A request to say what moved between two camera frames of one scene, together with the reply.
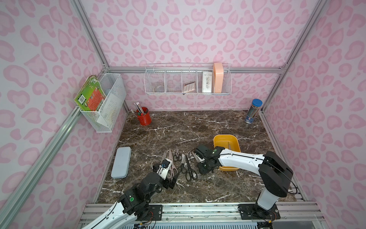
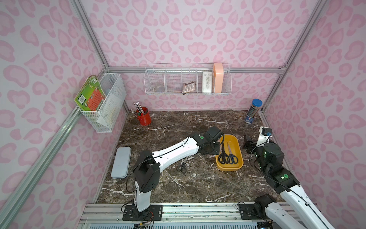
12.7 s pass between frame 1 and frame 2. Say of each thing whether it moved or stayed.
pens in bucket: stayed
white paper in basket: stayed
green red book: stayed
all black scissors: moved
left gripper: moved
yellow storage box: stayed
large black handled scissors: moved
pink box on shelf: stayed
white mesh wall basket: stayed
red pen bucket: stayed
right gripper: moved
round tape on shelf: stayed
